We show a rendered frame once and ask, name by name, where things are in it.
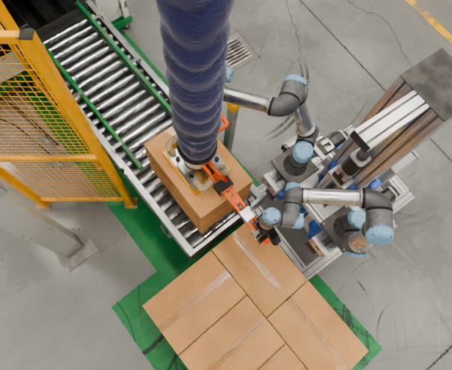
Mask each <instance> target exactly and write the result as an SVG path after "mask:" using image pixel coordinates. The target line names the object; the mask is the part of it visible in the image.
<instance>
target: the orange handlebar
mask: <svg viewBox="0 0 452 370"><path fill-rule="evenodd" d="M221 120H222V122H223V123H224V125H223V126H221V127H220V129H219V131H218V133H220V132H221V131H223V130H225V129H226V128H227V127H229V122H228V121H227V120H226V119H225V117H224V116H223V115H222V113H221ZM208 165H209V166H210V167H211V169H212V170H213V171H214V172H215V173H216V174H218V175H221V174H220V172H219V171H218V170H217V169H216V168H215V166H214V165H213V164H212V163H211V161H209V162H208ZM201 167H202V168H203V169H204V171H206V173H207V174H208V175H209V177H210V178H211V179H212V181H213V182H215V181H216V179H215V177H214V176H213V175H212V173H211V172H210V171H209V169H208V168H207V167H206V166H205V165H204V164H203V165H201ZM229 191H230V192H231V194H232V195H233V196H232V197H230V196H229V194H228V193H224V196H225V197H226V198H227V199H228V202H229V203H230V204H231V206H232V207H233V208H234V209H235V210H236V211H237V212H238V213H239V212H240V211H241V209H240V208H239V207H238V206H237V205H238V204H240V205H241V206H242V207H243V209H245V208H246V207H247V206H246V205H245V204H244V202H243V201H242V199H241V198H240V197H239V195H238V194H236V192H235V191H234V190H233V188H231V189H230V190H229ZM247 224H248V226H249V227H250V228H251V230H255V227H254V226H253V225H252V223H251V222H250V221H249V222H247Z"/></svg>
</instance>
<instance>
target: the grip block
mask: <svg viewBox="0 0 452 370"><path fill-rule="evenodd" d="M223 177H225V178H227V179H228V181H227V182H224V181H222V180H220V179H217V180H216V181H215V182H214V184H213V188H214V189H215V191H216V192H217V193H218V195H219V196H223V195H224V193H228V192H229V190H230V189H231V188H233V185H234V183H233V182H232V181H231V180H230V178H229V177H228V176H227V175H226V176H225V175H223Z"/></svg>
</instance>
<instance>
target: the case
mask: <svg viewBox="0 0 452 370"><path fill-rule="evenodd" d="M174 135H177V134H176V132H175V130H174V128H173V126H171V127H169V128H168V129H166V130H165V131H163V132H161V133H160V134H158V135H157V136H155V137H154V138H152V139H150V140H149V141H147V142H146V143H144V146H145V150H146V153H147V157H148V159H149V162H150V166H151V168H152V170H153V171H154V172H155V174H156V175H157V176H158V177H159V179H160V180H161V182H162V183H163V184H164V185H165V187H166V188H167V189H168V191H169V192H170V194H171V195H172V196H173V197H174V198H175V200H176V201H177V202H178V204H179V205H180V207H181V208H182V209H183V210H184V212H185V213H186V215H187V216H188V217H189V219H190V220H191V221H192V222H193V223H194V225H195V226H196V228H197V229H198V231H199V232H201V233H202V232H203V231H205V230H206V229H207V228H209V227H210V226H212V225H213V224H214V223H215V222H217V221H218V220H220V219H221V218H223V216H225V215H226V214H228V213H229V212H231V211H232V210H233V209H234V208H233V207H232V206H231V204H230V203H229V202H228V199H227V198H226V197H225V196H224V195H223V196H219V195H218V193H217V192H216V191H215V189H214V188H213V185H212V186H211V187H209V188H208V189H207V190H205V191H201V192H199V193H198V194H197V195H193V193H192V192H191V190H190V189H189V188H188V186H187V185H186V184H185V183H184V182H183V180H182V179H181V177H180V176H179V175H178V174H177V173H176V171H175V170H174V168H173V167H172V166H171V164H170V163H169V162H168V161H167V159H166V158H165V157H164V155H163V154H162V153H163V152H164V151H165V150H166V148H165V143H166V141H167V140H168V139H169V138H171V137H172V136H174ZM217 142H218V145H217V150H218V151H219V152H220V153H221V154H222V155H223V157H224V158H225V159H226V161H227V162H228V163H229V164H230V166H231V167H232V168H233V169H232V170H231V171H230V172H229V174H228V175H227V176H228V177H229V178H230V180H231V181H232V182H233V183H234V185H233V190H234V191H235V192H236V194H238V195H239V197H240V198H241V199H242V201H243V202H244V201H245V200H246V199H247V195H248V194H249V190H250V188H251V186H252V182H253V180H252V179H251V178H250V176H249V175H248V174H247V173H246V171H245V170H244V169H243V168H242V166H241V165H240V164H239V163H238V162H237V161H236V160H235V158H234V157H233V156H232V155H231V153H230V152H229V151H228V150H227V148H226V147H225V146H224V145H223V144H222V143H221V142H220V140H219V139H218V138H217ZM197 172H198V174H199V175H200V176H201V178H202V179H203V180H204V182H206V181H207V180H208V176H207V175H206V174H205V172H204V171H203V170H202V171H197Z"/></svg>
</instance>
